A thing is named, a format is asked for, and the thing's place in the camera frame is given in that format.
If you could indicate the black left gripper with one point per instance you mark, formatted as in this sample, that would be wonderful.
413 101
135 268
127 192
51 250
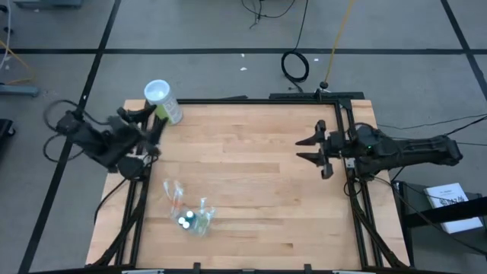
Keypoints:
131 135

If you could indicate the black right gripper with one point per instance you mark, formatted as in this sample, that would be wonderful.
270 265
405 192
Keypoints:
338 146

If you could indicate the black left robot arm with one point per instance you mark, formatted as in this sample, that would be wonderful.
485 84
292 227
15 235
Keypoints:
87 139

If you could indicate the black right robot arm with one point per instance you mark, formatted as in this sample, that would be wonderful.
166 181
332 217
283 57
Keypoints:
418 150

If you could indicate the white green wipes canister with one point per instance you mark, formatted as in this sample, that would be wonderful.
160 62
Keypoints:
167 108

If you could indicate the black side stand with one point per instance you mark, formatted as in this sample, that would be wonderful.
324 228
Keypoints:
418 218

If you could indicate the grey floor equipment base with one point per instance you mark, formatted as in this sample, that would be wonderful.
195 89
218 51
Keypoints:
19 90

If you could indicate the white booklet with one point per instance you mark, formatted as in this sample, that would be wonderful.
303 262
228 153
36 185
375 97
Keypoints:
443 196

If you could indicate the black floor object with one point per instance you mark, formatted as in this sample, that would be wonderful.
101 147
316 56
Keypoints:
4 129

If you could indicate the black aluminium table frame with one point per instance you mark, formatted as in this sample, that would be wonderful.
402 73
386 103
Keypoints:
243 101

